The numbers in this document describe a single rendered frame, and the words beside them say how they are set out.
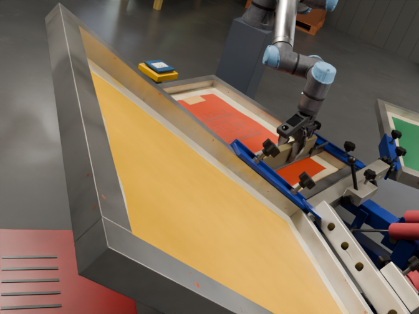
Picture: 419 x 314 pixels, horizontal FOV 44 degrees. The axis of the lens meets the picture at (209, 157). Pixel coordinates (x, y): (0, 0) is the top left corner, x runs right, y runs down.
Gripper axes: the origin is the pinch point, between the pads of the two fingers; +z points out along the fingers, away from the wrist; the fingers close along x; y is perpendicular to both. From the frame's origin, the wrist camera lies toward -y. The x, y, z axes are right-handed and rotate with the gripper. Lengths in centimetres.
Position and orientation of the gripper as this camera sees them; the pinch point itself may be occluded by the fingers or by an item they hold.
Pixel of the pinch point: (284, 156)
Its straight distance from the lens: 184.9
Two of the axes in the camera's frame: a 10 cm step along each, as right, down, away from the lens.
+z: -2.8, 8.2, 5.0
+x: -7.1, -5.3, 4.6
